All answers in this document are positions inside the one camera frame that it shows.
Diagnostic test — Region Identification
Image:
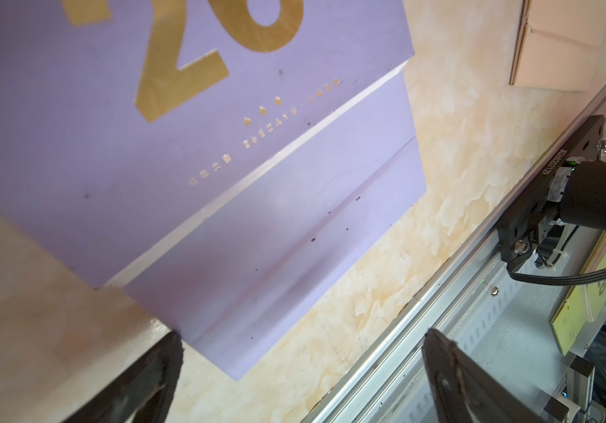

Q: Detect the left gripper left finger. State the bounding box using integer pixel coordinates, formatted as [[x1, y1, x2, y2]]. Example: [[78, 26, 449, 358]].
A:
[[65, 331, 184, 422]]

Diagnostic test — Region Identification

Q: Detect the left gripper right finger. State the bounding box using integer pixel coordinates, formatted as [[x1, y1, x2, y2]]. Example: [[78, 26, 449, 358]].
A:
[[423, 328, 542, 422]]

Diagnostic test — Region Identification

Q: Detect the purple 2026 calendar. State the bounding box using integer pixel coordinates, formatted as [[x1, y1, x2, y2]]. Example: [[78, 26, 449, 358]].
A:
[[0, 1, 426, 380]]

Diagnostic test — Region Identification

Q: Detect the pink 2026 calendar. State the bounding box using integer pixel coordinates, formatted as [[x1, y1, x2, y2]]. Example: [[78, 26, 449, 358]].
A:
[[509, 0, 606, 92]]

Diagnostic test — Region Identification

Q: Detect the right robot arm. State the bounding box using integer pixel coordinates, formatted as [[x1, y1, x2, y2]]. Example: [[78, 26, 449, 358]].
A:
[[558, 161, 606, 231]]

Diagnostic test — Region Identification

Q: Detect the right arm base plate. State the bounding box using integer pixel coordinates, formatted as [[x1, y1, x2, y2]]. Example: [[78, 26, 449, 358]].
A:
[[497, 115, 605, 263]]

